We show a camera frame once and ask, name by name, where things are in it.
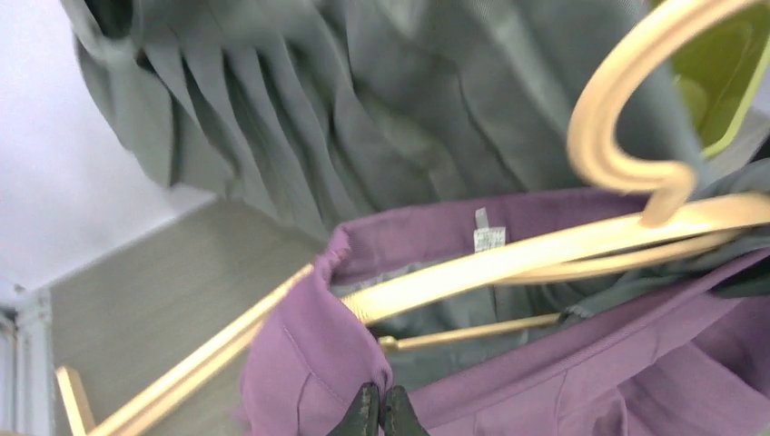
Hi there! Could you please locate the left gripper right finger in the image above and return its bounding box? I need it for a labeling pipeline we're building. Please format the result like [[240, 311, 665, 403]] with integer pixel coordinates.
[[382, 385, 429, 436]]

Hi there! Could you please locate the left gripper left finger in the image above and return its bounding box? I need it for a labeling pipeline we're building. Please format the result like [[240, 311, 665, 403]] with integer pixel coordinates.
[[328, 382, 380, 436]]

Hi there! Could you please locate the purple skirt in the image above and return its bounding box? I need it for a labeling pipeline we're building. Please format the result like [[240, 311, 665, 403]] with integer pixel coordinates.
[[240, 189, 769, 435]]

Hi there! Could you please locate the grey skirt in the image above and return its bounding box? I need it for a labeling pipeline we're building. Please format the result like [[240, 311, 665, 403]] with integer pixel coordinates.
[[58, 0, 770, 392]]

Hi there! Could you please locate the wooden hanger of purple skirt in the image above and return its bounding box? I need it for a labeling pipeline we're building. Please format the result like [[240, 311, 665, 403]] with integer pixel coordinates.
[[341, 1, 769, 325]]

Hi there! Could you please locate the wooden clothes rack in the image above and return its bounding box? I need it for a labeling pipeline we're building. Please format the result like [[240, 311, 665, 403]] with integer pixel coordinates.
[[54, 263, 316, 436]]

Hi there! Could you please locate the olive green plastic basket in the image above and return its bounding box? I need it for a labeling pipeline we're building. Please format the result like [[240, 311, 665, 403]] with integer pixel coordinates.
[[664, 1, 769, 159]]

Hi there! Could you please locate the metal corner rail left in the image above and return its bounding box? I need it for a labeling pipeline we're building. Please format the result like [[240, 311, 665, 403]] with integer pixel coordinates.
[[1, 279, 55, 435]]

